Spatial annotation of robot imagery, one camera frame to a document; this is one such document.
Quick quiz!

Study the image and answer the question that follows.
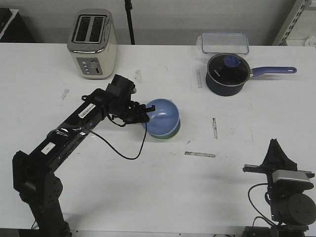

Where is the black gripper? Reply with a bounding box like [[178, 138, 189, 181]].
[[242, 139, 315, 210], [106, 74, 156, 124]]

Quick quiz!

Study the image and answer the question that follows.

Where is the blue bowl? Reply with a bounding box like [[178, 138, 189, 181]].
[[142, 98, 180, 129]]

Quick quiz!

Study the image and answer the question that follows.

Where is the green bowl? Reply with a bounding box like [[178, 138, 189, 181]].
[[147, 121, 181, 141]]

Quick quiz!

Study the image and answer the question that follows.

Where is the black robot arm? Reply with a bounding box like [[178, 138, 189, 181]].
[[242, 139, 316, 237], [12, 75, 155, 237]]

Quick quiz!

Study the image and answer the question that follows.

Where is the glass pot lid blue knob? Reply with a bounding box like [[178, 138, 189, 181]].
[[207, 53, 250, 86]]

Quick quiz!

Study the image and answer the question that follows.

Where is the cream and chrome toaster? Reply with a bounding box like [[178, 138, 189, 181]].
[[67, 8, 118, 79]]

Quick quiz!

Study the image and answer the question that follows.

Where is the clear plastic food container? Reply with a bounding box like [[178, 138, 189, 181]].
[[196, 32, 249, 55]]

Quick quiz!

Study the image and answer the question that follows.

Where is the black tripod pole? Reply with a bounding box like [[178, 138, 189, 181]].
[[124, 0, 135, 45]]

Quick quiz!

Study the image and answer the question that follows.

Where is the grey metal shelf upright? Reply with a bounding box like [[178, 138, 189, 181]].
[[272, 0, 316, 46]]

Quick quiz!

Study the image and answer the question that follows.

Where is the white crumpled cloth on shelf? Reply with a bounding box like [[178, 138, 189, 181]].
[[304, 36, 316, 46]]

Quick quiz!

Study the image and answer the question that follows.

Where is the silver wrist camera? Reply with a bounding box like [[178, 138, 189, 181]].
[[131, 85, 137, 94], [272, 170, 315, 191]]

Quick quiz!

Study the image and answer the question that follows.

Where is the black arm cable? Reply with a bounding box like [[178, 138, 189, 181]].
[[247, 183, 278, 228], [88, 116, 149, 160]]

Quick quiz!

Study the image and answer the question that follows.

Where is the dark blue saucepan with handle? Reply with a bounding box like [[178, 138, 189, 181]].
[[205, 53, 297, 96]]

